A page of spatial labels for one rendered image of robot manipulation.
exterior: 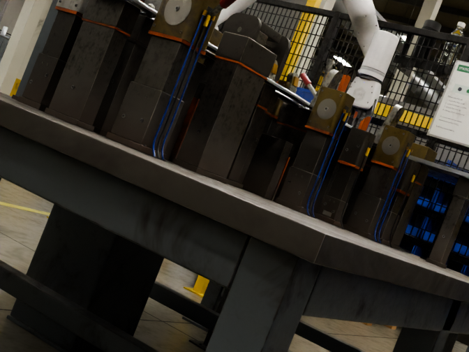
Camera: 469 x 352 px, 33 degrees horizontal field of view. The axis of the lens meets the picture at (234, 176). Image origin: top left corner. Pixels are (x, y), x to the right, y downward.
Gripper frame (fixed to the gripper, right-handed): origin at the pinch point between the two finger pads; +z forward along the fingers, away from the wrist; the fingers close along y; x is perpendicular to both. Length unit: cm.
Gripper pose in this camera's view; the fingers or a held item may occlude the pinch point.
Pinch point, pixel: (352, 123)
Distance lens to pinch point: 266.7
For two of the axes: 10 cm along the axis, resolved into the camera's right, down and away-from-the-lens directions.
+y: 7.3, 2.9, -6.2
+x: 5.8, 2.3, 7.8
